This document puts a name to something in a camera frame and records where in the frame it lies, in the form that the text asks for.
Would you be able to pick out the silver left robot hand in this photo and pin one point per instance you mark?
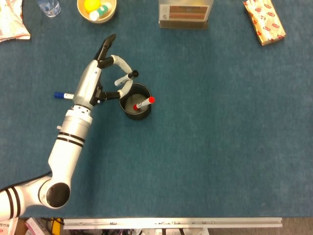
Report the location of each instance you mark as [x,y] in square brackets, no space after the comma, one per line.
[86,83]

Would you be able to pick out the blue whiteboard marker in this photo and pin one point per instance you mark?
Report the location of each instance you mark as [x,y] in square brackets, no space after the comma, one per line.
[61,95]

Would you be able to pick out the black whiteboard marker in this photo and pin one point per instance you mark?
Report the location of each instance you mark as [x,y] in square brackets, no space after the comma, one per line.
[122,80]

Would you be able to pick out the red whiteboard marker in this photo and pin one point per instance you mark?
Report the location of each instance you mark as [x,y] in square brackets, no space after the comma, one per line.
[145,102]

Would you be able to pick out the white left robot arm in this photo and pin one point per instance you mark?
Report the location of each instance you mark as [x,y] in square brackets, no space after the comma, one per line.
[71,147]

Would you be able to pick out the black cylindrical pen cup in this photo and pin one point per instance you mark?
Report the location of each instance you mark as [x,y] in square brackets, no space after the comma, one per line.
[139,117]

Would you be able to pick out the cream round bowl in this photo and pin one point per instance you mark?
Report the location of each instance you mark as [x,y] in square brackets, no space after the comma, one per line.
[107,18]

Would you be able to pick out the small green white bottle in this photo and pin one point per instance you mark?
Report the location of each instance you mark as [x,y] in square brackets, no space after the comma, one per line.
[102,9]

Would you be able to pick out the yellow ball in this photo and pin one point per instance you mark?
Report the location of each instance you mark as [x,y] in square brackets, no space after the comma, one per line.
[91,5]

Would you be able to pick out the clear plastic water bottle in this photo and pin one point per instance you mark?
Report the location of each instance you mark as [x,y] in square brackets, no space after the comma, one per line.
[50,8]

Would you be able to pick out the white printed snack bag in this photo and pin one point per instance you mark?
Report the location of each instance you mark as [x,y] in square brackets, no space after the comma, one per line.
[9,24]

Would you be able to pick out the tan cardboard box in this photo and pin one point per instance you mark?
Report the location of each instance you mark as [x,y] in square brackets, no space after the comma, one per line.
[183,25]

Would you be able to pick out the blue felt table mat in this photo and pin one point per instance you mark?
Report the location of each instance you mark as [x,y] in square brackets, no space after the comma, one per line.
[195,122]

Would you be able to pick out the pink white packet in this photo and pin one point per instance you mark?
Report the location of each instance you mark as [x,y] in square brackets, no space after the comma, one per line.
[36,226]

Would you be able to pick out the printed paper sheet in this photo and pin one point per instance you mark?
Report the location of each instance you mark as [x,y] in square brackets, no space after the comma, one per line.
[7,228]

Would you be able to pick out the red print wrapped package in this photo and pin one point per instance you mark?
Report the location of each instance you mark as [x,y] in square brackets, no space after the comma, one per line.
[266,22]

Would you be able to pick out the aluminium profile rail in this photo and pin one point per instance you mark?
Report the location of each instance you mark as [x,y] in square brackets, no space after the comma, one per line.
[171,223]

